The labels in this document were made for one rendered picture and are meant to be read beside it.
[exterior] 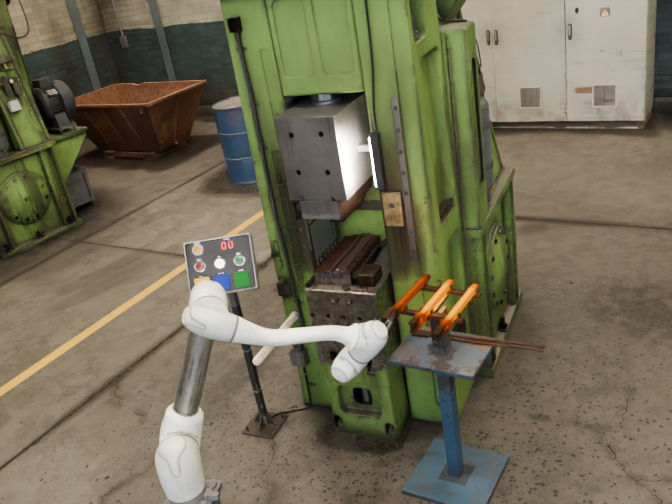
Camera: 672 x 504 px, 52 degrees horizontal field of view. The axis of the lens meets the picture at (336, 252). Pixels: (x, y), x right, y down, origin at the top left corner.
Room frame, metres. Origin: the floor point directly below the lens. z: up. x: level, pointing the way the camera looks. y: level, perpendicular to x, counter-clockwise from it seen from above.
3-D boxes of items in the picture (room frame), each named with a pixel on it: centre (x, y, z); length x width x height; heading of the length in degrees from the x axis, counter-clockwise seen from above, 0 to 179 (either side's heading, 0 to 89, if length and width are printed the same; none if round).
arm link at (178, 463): (2.11, 0.73, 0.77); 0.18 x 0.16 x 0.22; 7
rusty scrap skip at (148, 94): (9.90, 2.44, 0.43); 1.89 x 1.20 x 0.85; 55
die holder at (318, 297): (3.22, -0.11, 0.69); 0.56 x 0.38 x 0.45; 152
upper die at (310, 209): (3.23, -0.06, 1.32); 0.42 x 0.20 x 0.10; 152
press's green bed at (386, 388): (3.22, -0.11, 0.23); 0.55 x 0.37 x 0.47; 152
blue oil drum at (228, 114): (7.89, 0.80, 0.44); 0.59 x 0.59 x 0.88
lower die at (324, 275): (3.23, -0.06, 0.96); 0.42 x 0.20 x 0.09; 152
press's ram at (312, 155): (3.21, -0.09, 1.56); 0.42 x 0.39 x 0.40; 152
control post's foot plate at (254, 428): (3.24, 0.57, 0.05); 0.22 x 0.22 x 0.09; 62
